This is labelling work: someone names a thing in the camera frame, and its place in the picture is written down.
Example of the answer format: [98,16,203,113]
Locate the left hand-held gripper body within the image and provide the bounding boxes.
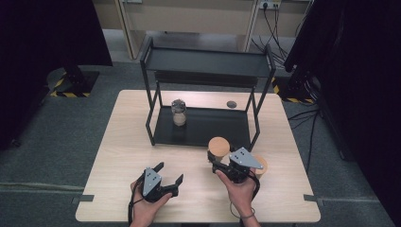
[141,167,180,203]

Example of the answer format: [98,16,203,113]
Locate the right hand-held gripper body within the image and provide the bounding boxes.
[212,147,264,184]

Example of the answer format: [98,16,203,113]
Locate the jar with wooden lid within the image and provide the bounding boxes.
[207,136,232,164]
[253,154,269,180]

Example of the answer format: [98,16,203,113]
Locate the black metal shelf rack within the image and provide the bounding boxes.
[139,36,277,153]

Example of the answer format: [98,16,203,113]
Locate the glass jar with metal lid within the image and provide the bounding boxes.
[170,98,187,128]

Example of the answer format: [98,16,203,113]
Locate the person's left hand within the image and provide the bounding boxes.
[130,180,173,227]

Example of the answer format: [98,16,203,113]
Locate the person's right hand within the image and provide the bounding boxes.
[216,168,258,218]

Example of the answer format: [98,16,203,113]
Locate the thin wristband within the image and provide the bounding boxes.
[229,201,255,220]

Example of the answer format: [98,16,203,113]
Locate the grey floor tape strip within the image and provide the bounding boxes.
[71,194,96,205]
[303,194,325,207]

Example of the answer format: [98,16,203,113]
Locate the black stand base striped tape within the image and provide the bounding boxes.
[46,64,100,98]
[272,70,316,104]

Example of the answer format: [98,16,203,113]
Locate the dark curtain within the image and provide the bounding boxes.
[0,0,113,150]
[283,0,401,226]

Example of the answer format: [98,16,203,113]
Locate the white power strip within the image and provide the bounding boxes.
[258,0,282,9]

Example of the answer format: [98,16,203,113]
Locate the right hand-held gripper cable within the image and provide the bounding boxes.
[250,171,262,201]

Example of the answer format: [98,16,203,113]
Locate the hand-held gripper cable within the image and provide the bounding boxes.
[127,179,146,227]
[250,171,262,201]

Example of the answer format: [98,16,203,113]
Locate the left hand-held gripper cable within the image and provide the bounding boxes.
[127,179,146,227]

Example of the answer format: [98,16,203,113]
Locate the black floor cables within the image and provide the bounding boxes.
[288,108,321,173]

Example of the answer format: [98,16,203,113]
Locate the bundle of black cables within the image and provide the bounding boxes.
[252,3,289,68]

